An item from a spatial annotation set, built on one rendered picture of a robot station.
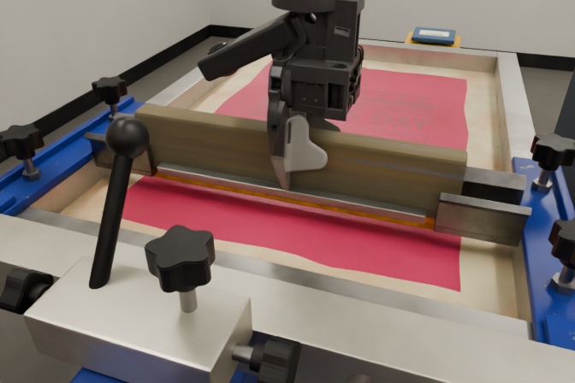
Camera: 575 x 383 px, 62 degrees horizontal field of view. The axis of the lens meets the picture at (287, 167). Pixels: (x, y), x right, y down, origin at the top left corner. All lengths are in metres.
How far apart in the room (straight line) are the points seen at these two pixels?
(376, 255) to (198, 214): 0.21
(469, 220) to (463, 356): 0.21
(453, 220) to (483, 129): 0.33
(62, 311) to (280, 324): 0.14
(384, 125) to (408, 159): 0.30
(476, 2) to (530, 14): 0.41
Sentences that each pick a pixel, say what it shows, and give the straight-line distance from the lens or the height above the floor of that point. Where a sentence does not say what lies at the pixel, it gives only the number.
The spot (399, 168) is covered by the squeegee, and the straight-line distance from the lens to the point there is 0.51.
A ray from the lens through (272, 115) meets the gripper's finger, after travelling 0.48.
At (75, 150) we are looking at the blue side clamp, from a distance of 0.67.
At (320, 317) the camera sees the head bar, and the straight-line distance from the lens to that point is 0.35.
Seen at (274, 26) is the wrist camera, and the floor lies 1.18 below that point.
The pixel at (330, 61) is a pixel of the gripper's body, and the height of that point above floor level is 1.15.
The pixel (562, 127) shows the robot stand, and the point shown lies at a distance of 1.30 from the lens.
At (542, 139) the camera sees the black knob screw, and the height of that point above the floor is 1.06.
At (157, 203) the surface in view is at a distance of 0.62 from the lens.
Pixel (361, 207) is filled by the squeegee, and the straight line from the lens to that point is 0.53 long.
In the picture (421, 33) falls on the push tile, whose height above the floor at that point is 0.97.
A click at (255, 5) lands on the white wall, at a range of 4.57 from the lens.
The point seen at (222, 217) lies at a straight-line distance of 0.58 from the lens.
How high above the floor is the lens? 1.30
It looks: 31 degrees down
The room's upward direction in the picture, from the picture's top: straight up
